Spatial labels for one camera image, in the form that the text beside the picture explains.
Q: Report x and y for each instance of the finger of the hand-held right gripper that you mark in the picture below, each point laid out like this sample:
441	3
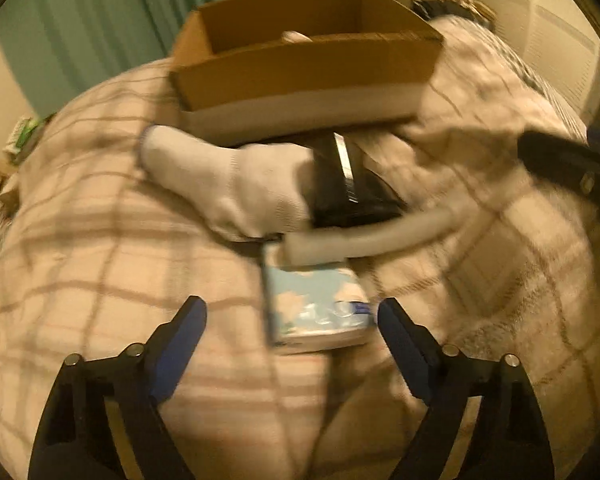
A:
565	160

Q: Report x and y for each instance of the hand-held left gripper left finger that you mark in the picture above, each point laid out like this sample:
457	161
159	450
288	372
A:
176	355

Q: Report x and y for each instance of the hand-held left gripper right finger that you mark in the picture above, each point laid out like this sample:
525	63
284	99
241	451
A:
405	350

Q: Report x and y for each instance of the light blue tissue pack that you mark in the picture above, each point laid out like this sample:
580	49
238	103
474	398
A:
315	305

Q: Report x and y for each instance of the white foam tube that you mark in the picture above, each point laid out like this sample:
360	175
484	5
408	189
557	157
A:
365	240

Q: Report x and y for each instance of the black glossy box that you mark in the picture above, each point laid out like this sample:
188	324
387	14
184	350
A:
350	185

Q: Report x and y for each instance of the white sock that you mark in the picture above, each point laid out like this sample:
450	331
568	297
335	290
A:
225	180

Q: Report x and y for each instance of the brown cardboard box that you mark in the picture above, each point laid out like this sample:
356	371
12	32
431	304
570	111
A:
300	60

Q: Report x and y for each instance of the plaid blanket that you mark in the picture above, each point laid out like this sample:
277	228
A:
105	270

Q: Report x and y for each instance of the green and white package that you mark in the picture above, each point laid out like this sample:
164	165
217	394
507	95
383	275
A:
22	132

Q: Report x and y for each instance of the white object in box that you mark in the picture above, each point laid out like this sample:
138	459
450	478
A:
296	36

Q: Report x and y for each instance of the green curtain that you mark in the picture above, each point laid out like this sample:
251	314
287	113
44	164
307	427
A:
110	20

